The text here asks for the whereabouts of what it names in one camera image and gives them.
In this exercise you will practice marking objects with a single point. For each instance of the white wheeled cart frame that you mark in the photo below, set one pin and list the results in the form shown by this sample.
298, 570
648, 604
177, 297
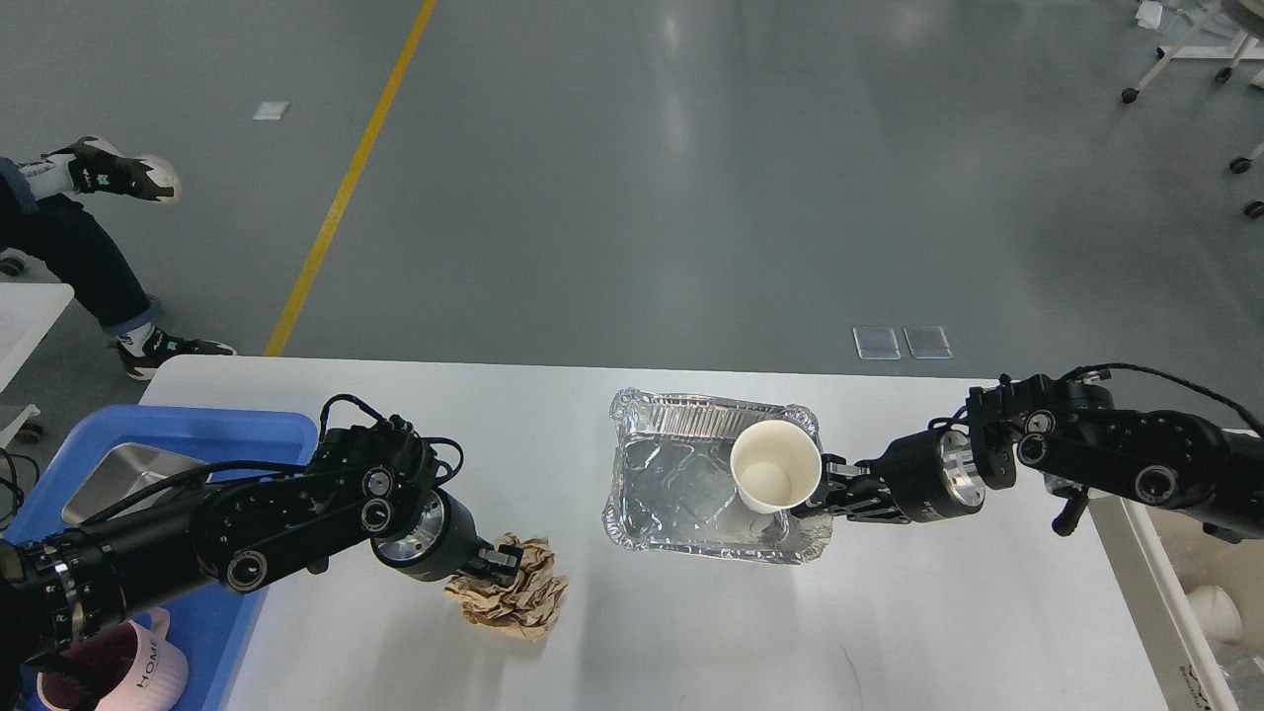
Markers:
1192, 109

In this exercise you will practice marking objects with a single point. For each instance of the white side table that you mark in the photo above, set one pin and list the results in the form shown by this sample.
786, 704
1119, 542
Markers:
28, 311

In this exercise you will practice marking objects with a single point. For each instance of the blue plastic tray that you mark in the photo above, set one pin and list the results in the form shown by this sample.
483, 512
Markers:
212, 625

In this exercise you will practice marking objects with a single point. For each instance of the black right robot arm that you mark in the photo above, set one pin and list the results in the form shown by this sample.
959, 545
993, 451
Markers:
1070, 430

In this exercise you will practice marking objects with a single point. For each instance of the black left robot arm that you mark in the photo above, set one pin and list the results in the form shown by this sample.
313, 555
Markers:
244, 525

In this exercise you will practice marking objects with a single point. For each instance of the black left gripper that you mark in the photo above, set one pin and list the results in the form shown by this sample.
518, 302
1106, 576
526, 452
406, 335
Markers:
444, 543

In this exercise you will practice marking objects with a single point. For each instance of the white plastic bin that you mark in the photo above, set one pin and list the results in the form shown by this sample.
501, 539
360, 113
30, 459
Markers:
1157, 557

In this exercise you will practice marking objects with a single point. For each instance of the person in black sweater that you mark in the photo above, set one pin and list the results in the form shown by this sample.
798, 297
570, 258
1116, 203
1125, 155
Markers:
40, 218

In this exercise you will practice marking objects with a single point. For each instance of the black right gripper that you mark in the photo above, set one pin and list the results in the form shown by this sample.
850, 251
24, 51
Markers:
930, 475

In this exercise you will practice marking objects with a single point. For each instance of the aluminium foil tray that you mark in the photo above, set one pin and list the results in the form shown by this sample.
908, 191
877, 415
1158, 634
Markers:
672, 486

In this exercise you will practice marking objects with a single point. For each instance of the white paper cup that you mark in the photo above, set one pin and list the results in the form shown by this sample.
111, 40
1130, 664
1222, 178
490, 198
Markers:
775, 466

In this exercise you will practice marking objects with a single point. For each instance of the right floor socket cover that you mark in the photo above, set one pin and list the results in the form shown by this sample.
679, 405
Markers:
928, 342

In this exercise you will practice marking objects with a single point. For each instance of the pink ribbed mug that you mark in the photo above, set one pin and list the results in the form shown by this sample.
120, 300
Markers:
130, 666

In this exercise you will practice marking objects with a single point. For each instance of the floor socket cover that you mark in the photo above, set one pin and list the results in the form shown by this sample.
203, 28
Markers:
928, 342
877, 343

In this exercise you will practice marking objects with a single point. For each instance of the brown paper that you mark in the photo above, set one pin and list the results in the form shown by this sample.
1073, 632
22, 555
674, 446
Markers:
528, 606

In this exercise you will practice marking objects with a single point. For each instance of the white cup inside bin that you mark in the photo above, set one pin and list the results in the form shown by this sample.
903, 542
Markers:
1216, 614

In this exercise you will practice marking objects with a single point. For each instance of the left floor socket cover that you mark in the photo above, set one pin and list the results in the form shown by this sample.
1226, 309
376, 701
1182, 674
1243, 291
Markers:
877, 343

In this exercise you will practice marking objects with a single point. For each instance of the stainless steel rectangular tray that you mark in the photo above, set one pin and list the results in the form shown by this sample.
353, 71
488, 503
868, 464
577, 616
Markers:
124, 470

